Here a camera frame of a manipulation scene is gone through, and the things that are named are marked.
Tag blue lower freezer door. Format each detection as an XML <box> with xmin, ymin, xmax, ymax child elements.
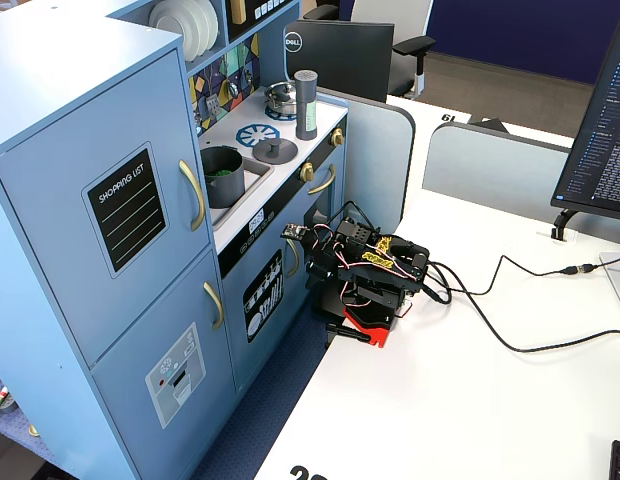
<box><xmin>89</xmin><ymin>248</ymin><xmax>240</xmax><ymax>480</ymax></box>

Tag blue upper fridge door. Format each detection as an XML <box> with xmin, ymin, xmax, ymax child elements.
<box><xmin>0</xmin><ymin>48</ymin><xmax>214</xmax><ymax>370</ymax></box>

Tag gray cooking pot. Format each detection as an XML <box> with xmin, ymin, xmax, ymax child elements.
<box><xmin>199</xmin><ymin>144</ymin><xmax>246</xmax><ymax>210</ymax></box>

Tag metal slotted spatula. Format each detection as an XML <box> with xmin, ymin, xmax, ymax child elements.
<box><xmin>204</xmin><ymin>74</ymin><xmax>222</xmax><ymax>119</ymax></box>

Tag black Dell monitor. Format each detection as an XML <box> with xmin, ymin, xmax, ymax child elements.
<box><xmin>283</xmin><ymin>18</ymin><xmax>395</xmax><ymax>104</ymax></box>

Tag gray toy sink basin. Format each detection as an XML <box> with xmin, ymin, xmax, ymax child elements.
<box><xmin>207</xmin><ymin>144</ymin><xmax>276</xmax><ymax>231</ymax></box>

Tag black cable with inline connector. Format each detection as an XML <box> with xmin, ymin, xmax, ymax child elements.
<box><xmin>424</xmin><ymin>253</ymin><xmax>609</xmax><ymax>301</ymax></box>

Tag black toy microwave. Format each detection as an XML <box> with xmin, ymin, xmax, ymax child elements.
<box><xmin>224</xmin><ymin>0</ymin><xmax>297</xmax><ymax>44</ymax></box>

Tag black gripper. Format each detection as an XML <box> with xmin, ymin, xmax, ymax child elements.
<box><xmin>305</xmin><ymin>239</ymin><xmax>347</xmax><ymax>317</ymax></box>

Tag plain black cable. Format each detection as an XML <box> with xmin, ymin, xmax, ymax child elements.
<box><xmin>429</xmin><ymin>262</ymin><xmax>620</xmax><ymax>354</ymax></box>

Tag gray desk partition panel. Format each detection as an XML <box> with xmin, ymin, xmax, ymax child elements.
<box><xmin>317</xmin><ymin>87</ymin><xmax>416</xmax><ymax>226</ymax></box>
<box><xmin>422</xmin><ymin>122</ymin><xmax>591</xmax><ymax>224</ymax></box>

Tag blue dishwasher door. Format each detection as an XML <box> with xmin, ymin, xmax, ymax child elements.
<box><xmin>219</xmin><ymin>232</ymin><xmax>311</xmax><ymax>396</ymax></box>

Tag gray salt shaker green label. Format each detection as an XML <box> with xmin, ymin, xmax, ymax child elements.
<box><xmin>293</xmin><ymin>68</ymin><xmax>321</xmax><ymax>141</ymax></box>

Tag gray pot lid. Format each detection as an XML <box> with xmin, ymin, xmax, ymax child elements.
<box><xmin>251</xmin><ymin>137</ymin><xmax>299</xmax><ymax>165</ymax></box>

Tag blue wooden toy kitchen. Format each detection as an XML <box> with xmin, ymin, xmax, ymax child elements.
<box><xmin>0</xmin><ymin>0</ymin><xmax>351</xmax><ymax>480</ymax></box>

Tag white office chair black armrests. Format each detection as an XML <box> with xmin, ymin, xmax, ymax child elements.
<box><xmin>302</xmin><ymin>0</ymin><xmax>437</xmax><ymax>100</ymax></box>

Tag small black wrist camera board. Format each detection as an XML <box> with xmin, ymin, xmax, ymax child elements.
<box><xmin>281</xmin><ymin>222</ymin><xmax>312</xmax><ymax>243</ymax></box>

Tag black table clamp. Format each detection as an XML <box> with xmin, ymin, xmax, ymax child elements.
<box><xmin>324</xmin><ymin>322</ymin><xmax>372</xmax><ymax>345</ymax></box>

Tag white toy plate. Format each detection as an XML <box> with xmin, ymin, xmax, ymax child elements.
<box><xmin>182</xmin><ymin>0</ymin><xmax>212</xmax><ymax>54</ymax></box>
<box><xmin>202</xmin><ymin>0</ymin><xmax>221</xmax><ymax>47</ymax></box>
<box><xmin>148</xmin><ymin>0</ymin><xmax>197</xmax><ymax>59</ymax></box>

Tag black monitor showing code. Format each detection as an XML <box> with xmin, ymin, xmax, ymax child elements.
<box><xmin>549</xmin><ymin>12</ymin><xmax>620</xmax><ymax>221</ymax></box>

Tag shiny steel pot with lid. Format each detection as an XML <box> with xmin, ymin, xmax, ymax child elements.
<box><xmin>263</xmin><ymin>79</ymin><xmax>299</xmax><ymax>117</ymax></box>

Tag blue oven door with window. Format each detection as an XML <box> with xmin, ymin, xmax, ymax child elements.
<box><xmin>303</xmin><ymin>144</ymin><xmax>348</xmax><ymax>236</ymax></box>

